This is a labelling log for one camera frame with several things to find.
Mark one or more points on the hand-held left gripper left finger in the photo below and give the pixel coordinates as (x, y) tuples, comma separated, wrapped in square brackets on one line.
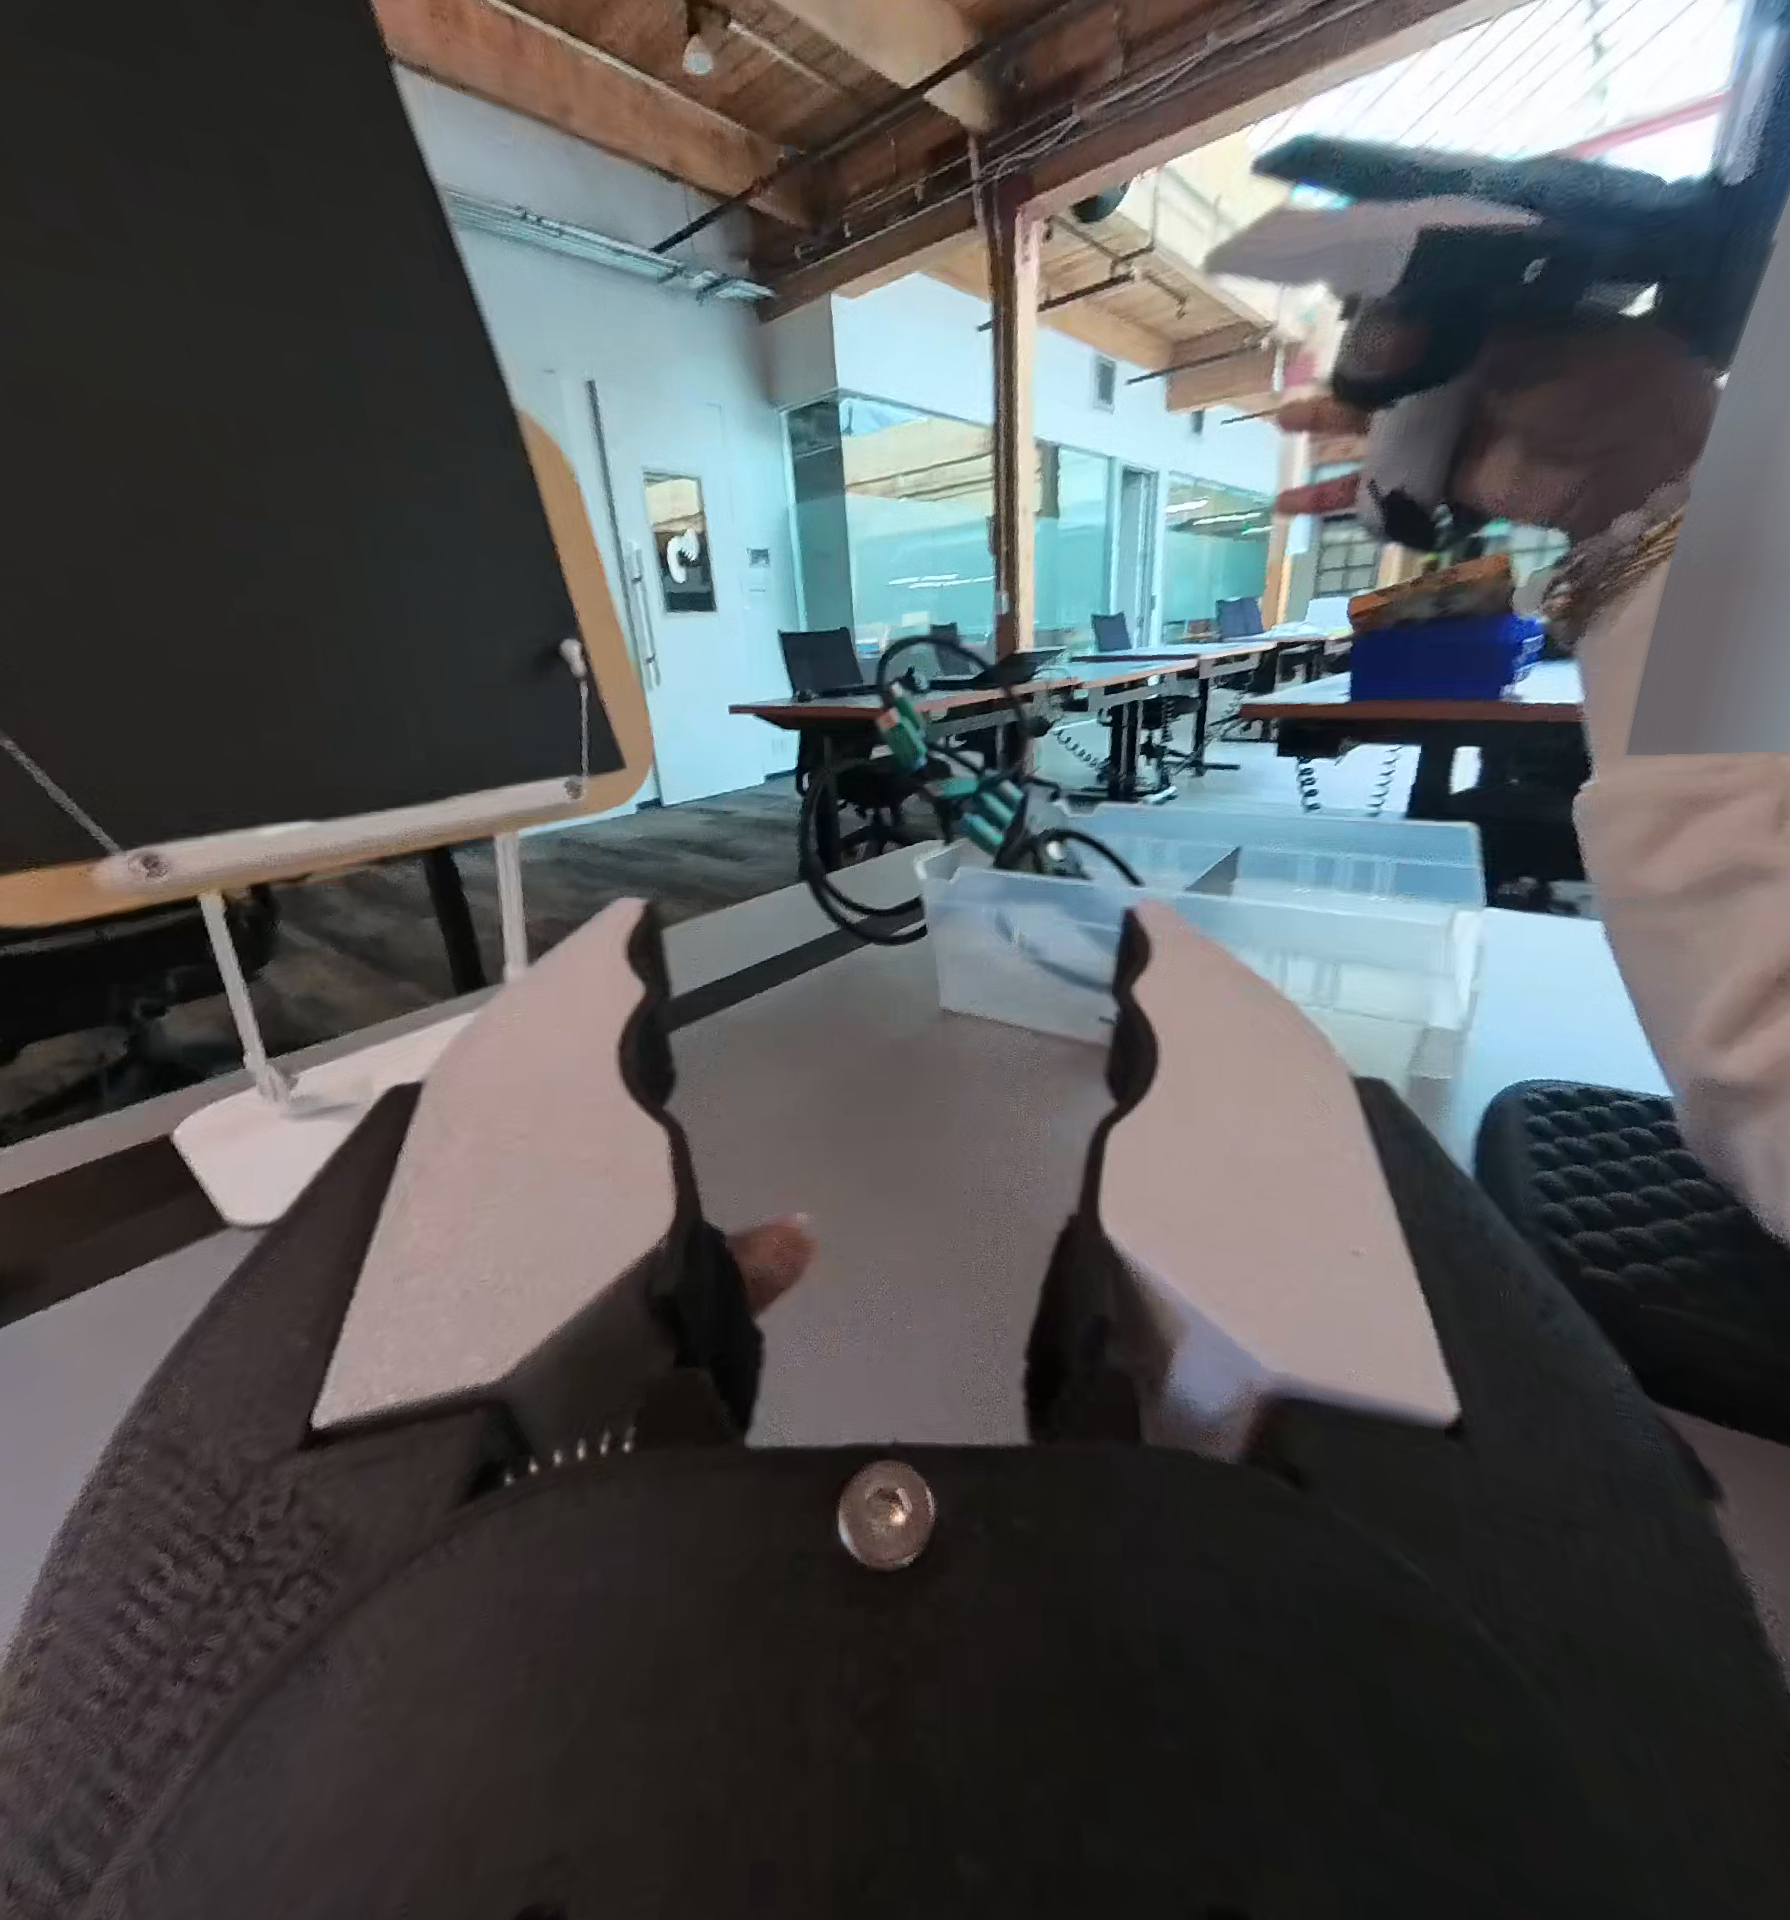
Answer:
[(522, 1172)]

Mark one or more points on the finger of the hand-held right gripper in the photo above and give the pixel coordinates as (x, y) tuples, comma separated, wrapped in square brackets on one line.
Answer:
[(1375, 166), (1361, 238)]

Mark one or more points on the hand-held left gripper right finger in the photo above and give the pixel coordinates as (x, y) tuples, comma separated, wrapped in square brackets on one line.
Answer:
[(1256, 1200)]

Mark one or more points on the clear plastic divided bin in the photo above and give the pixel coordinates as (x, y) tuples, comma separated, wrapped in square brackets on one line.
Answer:
[(1287, 917)]

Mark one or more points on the white desk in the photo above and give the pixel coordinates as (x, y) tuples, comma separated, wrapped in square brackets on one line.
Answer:
[(896, 1111)]

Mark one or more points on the wooden top desk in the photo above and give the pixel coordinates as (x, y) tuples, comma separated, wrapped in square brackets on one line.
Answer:
[(1287, 693), (835, 707), (1134, 673)]

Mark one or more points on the person's right hand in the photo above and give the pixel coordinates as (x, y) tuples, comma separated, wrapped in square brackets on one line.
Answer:
[(1584, 418)]

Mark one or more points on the person's left hand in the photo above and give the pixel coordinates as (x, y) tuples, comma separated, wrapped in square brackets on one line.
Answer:
[(775, 1261)]

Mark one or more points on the white tablet stand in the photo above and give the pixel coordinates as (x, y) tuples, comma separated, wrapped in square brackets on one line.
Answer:
[(281, 1155)]

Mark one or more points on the black round ceiling fixture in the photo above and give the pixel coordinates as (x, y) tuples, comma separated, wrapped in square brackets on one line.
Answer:
[(1106, 203)]

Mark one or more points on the black honeycomb textured pad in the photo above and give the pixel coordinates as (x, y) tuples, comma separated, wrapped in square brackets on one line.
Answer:
[(1616, 1229)]

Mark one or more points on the wooden planter box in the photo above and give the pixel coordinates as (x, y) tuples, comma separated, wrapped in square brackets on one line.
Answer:
[(1436, 597)]

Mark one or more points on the blue plastic bin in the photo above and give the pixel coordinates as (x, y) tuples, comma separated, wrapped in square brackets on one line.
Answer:
[(1436, 659)]

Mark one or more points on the white door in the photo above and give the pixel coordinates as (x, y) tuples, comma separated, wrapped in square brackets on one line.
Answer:
[(685, 704)]

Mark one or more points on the black laptop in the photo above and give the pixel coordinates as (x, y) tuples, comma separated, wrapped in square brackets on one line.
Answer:
[(1019, 668)]

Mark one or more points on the ceiling light bulb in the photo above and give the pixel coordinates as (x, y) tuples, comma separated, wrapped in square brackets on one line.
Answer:
[(705, 48)]

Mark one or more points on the wooden post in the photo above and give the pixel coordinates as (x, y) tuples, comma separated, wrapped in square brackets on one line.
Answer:
[(1015, 452)]

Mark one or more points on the black tablet tan frame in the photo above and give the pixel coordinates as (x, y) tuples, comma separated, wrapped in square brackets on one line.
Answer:
[(236, 452)]

